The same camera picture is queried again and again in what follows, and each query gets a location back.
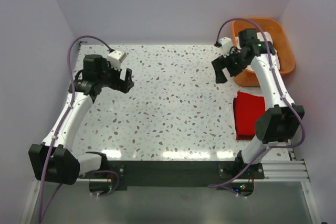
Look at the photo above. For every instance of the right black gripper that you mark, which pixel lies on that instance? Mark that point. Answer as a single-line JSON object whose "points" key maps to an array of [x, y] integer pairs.
{"points": [[218, 65]]}

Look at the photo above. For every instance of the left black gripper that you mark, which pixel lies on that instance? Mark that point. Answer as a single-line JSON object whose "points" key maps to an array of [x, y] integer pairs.
{"points": [[123, 86]]}

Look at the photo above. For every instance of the bright red t shirt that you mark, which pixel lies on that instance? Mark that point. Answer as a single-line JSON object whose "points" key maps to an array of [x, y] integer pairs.
{"points": [[248, 109]]}

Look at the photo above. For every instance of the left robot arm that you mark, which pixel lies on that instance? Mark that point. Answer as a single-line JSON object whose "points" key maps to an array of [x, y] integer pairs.
{"points": [[53, 160]]}

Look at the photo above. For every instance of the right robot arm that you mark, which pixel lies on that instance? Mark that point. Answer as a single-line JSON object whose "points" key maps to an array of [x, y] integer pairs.
{"points": [[282, 116]]}

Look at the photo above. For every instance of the white folded t shirt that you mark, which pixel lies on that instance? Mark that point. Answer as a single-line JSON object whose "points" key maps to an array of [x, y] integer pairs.
{"points": [[232, 115]]}

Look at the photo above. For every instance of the white crumpled t shirt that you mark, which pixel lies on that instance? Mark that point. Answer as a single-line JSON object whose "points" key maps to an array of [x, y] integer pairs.
{"points": [[269, 39]]}

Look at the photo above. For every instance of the orange plastic basket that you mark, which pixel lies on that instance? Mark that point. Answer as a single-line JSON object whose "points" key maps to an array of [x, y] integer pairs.
{"points": [[280, 42]]}

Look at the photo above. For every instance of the dark red folded t shirt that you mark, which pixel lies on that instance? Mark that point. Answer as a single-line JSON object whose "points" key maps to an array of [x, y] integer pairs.
{"points": [[244, 137]]}

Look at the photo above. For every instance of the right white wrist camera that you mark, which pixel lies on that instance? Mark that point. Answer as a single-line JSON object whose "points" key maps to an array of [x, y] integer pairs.
{"points": [[224, 44]]}

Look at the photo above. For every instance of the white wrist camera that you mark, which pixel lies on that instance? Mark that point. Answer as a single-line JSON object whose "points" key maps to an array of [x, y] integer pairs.
{"points": [[224, 44], [116, 58]]}

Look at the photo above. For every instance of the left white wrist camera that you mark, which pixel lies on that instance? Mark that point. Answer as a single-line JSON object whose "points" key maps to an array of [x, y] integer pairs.
{"points": [[116, 58]]}

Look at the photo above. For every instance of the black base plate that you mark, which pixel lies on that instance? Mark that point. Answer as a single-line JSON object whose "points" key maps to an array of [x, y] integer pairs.
{"points": [[162, 174]]}

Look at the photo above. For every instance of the aluminium rail frame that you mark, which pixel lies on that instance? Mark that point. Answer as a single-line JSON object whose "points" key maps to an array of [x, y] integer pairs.
{"points": [[280, 165]]}

